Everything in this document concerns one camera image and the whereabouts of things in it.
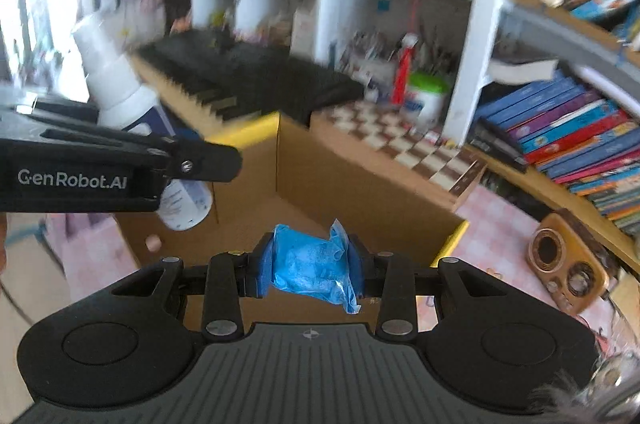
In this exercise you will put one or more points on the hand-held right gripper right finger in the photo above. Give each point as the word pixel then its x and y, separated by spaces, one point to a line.
pixel 357 271

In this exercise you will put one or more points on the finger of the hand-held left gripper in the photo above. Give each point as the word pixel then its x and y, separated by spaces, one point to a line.
pixel 65 112
pixel 210 161

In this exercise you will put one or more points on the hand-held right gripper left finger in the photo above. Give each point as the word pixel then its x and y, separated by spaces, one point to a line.
pixel 265 271

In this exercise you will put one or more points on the blue packet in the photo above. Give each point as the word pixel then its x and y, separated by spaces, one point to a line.
pixel 307 264

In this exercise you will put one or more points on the white spray bottle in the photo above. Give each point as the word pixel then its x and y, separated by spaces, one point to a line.
pixel 125 96

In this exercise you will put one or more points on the yellow cardboard box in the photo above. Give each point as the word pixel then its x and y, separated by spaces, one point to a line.
pixel 350 199

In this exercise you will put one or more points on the small pink item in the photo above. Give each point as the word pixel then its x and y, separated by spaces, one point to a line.
pixel 152 244

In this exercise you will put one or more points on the black electronic keyboard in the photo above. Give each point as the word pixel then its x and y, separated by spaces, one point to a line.
pixel 260 71

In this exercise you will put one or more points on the wooden chessboard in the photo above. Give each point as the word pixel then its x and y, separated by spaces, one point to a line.
pixel 400 138

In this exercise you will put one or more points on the pink checked tablecloth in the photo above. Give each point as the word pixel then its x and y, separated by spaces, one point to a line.
pixel 500 224

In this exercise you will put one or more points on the white jar with green lid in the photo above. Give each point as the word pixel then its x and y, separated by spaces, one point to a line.
pixel 427 101

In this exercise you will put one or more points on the red tube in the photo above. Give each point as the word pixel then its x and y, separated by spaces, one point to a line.
pixel 404 68

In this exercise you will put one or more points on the brown retro radio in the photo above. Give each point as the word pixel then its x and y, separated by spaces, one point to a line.
pixel 567 261

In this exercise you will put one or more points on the row of colourful books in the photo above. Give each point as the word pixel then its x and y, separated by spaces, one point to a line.
pixel 565 133

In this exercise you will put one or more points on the white open book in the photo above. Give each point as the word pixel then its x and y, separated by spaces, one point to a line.
pixel 522 71

